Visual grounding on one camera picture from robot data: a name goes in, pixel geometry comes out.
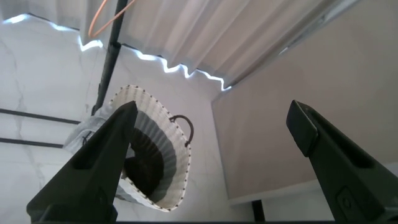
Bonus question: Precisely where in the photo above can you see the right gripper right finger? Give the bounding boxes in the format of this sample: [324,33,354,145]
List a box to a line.
[285,99,398,222]

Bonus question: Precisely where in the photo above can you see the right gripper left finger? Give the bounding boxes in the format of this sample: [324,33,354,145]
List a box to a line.
[26,100,139,222]

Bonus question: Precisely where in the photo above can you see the white laundry basket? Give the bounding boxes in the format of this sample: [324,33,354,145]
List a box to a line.
[108,84,195,213]

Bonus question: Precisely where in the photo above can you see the black clothes rack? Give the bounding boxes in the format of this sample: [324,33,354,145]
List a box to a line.
[0,0,129,149]

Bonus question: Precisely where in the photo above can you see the pink clothes hanger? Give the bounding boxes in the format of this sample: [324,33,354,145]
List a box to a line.
[88,0,137,40]

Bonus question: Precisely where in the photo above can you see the pale grey shorts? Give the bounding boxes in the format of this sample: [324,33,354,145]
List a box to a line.
[63,104,125,156]

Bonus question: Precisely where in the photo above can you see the white curtain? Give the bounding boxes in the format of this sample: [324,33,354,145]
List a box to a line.
[0,0,358,91]

